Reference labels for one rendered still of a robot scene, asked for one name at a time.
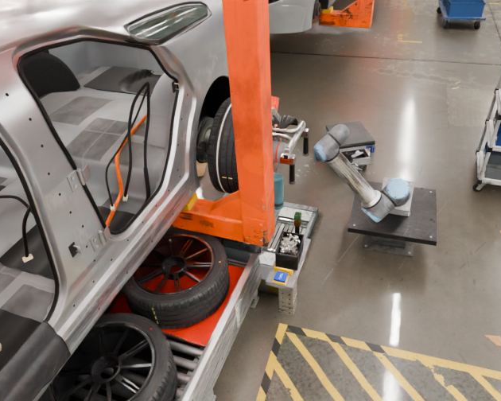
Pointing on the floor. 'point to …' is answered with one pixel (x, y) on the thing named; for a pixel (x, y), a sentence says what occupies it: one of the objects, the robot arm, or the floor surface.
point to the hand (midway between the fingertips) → (363, 161)
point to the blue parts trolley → (462, 10)
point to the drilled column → (288, 300)
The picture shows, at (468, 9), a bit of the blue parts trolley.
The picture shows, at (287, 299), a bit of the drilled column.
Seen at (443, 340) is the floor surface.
